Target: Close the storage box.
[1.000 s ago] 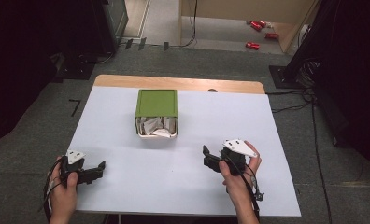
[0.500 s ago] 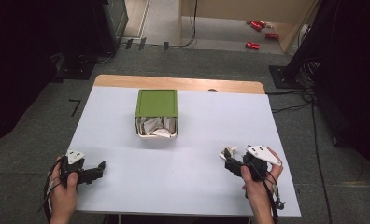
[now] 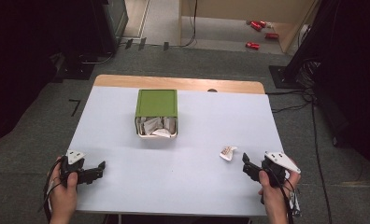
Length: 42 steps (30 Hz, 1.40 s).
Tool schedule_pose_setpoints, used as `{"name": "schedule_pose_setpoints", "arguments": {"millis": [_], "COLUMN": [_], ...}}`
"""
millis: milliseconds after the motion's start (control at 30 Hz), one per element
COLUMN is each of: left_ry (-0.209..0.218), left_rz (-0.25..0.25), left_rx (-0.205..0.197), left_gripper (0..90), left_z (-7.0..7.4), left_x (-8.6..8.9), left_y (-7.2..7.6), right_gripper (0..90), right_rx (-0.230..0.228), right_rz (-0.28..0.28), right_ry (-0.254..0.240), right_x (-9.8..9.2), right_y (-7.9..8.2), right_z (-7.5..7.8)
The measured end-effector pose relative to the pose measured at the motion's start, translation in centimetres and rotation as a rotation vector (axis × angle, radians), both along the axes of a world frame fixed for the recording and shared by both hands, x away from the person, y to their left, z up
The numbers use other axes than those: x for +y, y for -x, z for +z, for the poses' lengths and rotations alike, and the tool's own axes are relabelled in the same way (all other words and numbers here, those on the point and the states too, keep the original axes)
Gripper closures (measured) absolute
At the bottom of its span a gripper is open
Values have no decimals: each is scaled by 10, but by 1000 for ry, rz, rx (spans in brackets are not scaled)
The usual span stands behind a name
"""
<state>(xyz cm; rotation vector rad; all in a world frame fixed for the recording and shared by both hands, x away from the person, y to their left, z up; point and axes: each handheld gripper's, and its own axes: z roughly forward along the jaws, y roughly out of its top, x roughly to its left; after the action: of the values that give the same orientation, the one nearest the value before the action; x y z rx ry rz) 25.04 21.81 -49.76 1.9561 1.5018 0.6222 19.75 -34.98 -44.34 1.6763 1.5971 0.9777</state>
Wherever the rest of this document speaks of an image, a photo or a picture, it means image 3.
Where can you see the black curtain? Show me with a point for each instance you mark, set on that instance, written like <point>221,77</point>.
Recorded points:
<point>351,62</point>
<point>24,62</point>

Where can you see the white table cover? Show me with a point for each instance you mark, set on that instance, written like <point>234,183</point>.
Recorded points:
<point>180,174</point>

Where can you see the person's right hand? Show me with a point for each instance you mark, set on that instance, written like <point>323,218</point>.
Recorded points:
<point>275,196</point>

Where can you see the wooden shelf unit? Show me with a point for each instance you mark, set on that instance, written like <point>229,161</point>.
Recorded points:
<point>236,9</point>

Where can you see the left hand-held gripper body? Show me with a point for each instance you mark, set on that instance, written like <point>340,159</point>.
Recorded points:
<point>70,165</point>

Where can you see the white bin with green lid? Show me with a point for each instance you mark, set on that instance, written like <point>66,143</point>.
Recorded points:
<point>156,104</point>

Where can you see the red can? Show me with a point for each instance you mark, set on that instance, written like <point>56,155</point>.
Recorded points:
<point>252,46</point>
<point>263,23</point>
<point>255,26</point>
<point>271,35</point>

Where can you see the black stand base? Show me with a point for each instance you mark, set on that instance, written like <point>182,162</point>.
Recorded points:
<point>74,70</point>
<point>282,77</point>

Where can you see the printed paper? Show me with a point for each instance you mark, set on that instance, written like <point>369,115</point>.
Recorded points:
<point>227,152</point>

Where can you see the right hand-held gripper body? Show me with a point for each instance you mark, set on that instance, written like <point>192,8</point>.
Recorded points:
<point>278,166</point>

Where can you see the metal table leg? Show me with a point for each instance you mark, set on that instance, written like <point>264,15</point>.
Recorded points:
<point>119,219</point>

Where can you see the wooden table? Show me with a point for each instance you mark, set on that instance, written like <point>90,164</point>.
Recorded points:
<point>173,83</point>

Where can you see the person's left hand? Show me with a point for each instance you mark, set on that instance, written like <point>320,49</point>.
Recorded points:
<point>63,196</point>

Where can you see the crumpled white paper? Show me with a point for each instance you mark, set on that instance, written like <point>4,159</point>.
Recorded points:
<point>152,125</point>
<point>162,133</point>

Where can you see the black cabinet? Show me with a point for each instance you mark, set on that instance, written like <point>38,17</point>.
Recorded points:
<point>111,21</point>

